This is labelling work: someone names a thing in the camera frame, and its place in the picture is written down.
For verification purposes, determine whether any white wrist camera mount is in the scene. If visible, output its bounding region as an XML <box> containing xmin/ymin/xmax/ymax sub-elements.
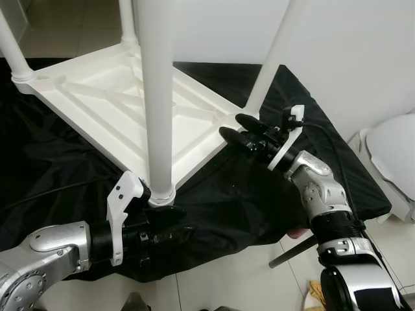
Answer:
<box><xmin>106</xmin><ymin>170</ymin><xmax>147</xmax><ymax>268</ymax></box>
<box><xmin>267</xmin><ymin>104</ymin><xmax>306</xmax><ymax>172</ymax></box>

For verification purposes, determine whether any black tablecloth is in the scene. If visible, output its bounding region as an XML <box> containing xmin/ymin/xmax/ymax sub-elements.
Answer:
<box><xmin>0</xmin><ymin>56</ymin><xmax>394</xmax><ymax>284</ymax></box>

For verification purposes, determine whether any yellow crumpled cloth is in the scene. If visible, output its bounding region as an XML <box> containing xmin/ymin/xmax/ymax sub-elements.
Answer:
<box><xmin>307</xmin><ymin>279</ymin><xmax>326</xmax><ymax>306</ymax></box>

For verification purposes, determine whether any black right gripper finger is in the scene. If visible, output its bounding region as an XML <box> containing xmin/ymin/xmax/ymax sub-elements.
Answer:
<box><xmin>219</xmin><ymin>126</ymin><xmax>264</xmax><ymax>156</ymax></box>
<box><xmin>234</xmin><ymin>113</ymin><xmax>277</xmax><ymax>139</ymax></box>

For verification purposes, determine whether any silver robot left leg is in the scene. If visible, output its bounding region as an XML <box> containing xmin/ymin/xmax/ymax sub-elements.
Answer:
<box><xmin>123</xmin><ymin>291</ymin><xmax>151</xmax><ymax>311</ymax></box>

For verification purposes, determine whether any black metal table leg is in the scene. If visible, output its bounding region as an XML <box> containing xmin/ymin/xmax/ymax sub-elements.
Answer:
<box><xmin>268</xmin><ymin>234</ymin><xmax>320</xmax><ymax>269</ymax></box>

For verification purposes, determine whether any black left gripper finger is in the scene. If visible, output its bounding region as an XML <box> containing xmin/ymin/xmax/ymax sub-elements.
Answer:
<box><xmin>147</xmin><ymin>203</ymin><xmax>187</xmax><ymax>227</ymax></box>
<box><xmin>150</xmin><ymin>224</ymin><xmax>198</xmax><ymax>253</ymax></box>

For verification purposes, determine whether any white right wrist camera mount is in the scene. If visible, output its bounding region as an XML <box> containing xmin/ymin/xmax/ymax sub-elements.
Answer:
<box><xmin>267</xmin><ymin>104</ymin><xmax>306</xmax><ymax>172</ymax></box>

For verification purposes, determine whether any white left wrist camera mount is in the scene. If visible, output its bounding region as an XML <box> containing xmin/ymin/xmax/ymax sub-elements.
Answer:
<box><xmin>106</xmin><ymin>170</ymin><xmax>147</xmax><ymax>268</ymax></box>

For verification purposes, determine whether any white plastic table top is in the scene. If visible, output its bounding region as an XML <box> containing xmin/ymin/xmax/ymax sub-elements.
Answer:
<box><xmin>12</xmin><ymin>41</ymin><xmax>261</xmax><ymax>196</ymax></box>

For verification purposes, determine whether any white plastic table leg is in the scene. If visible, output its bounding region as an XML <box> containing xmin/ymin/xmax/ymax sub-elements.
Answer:
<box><xmin>118</xmin><ymin>0</ymin><xmax>139</xmax><ymax>48</ymax></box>
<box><xmin>244</xmin><ymin>0</ymin><xmax>307</xmax><ymax>113</ymax></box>
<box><xmin>132</xmin><ymin>0</ymin><xmax>180</xmax><ymax>207</ymax></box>
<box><xmin>0</xmin><ymin>9</ymin><xmax>35</xmax><ymax>82</ymax></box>

